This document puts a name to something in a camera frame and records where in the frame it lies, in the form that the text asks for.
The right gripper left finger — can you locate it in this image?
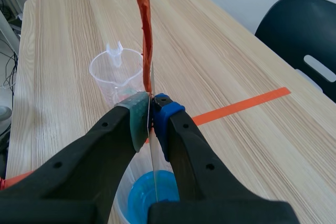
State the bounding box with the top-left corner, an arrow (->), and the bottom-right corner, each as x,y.
0,91 -> 152,224

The grey metal plate orange strip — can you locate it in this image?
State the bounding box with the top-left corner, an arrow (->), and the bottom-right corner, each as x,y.
130,0 -> 160,204

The clear beaker with blue liquid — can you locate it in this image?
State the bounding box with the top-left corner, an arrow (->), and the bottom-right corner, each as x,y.
112,136 -> 182,224

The empty clear plastic beaker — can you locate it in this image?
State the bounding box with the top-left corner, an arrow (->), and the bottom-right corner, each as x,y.
89,40 -> 145,109

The dark blue chair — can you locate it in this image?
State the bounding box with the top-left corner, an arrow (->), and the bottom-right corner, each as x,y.
254,0 -> 336,104

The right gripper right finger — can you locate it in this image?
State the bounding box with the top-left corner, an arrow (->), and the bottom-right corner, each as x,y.
146,93 -> 301,224

